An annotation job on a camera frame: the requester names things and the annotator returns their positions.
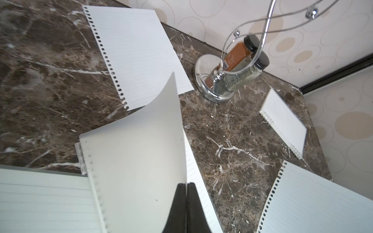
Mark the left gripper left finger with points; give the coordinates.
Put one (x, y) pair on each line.
(176, 222)

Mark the torn lined page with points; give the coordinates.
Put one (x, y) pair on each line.
(303, 202)
(137, 52)

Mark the brown spice bottle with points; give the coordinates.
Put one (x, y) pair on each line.
(238, 58)

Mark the chrome hook stand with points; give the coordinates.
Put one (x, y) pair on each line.
(208, 70)

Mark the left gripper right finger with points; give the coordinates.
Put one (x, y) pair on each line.
(196, 220)

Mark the green spice bottle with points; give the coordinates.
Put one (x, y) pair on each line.
(232, 83)

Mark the spiral notebook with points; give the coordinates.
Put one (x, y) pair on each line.
(43, 201)
(285, 123)
(135, 164)

